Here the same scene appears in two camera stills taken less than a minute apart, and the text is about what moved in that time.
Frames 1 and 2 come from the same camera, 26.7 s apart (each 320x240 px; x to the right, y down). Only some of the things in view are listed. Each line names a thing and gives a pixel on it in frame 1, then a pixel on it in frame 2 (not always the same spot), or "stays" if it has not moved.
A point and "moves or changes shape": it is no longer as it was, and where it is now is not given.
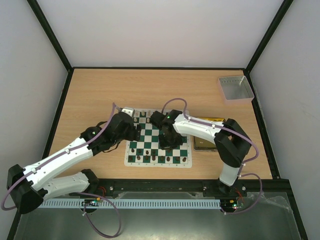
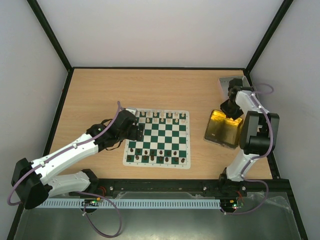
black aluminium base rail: x=275 y=186 stays
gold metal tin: x=201 y=144 moves or changes shape
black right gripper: x=170 y=139 → x=231 y=111
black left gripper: x=132 y=136 stays
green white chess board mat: x=147 y=152 stays
